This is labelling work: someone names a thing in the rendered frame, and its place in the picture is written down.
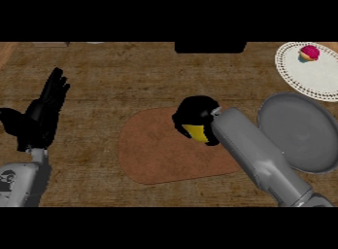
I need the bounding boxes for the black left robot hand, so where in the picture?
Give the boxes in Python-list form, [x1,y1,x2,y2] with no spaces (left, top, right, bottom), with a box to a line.
[0,66,71,153]

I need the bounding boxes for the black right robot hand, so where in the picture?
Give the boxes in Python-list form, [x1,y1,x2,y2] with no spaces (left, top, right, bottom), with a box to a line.
[170,94,223,147]

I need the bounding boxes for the brown wooden cutting board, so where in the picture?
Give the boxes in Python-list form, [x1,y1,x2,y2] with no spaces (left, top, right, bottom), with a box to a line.
[117,106,245,186]

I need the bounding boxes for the grey round pan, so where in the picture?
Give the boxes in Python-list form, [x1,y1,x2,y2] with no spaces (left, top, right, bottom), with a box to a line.
[255,91,338,175]

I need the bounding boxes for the white round plate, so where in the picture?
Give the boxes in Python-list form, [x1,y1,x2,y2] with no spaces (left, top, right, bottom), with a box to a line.
[273,41,338,103]

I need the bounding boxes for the pink frosted cupcake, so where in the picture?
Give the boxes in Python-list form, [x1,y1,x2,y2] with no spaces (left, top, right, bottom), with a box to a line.
[296,45,320,63]

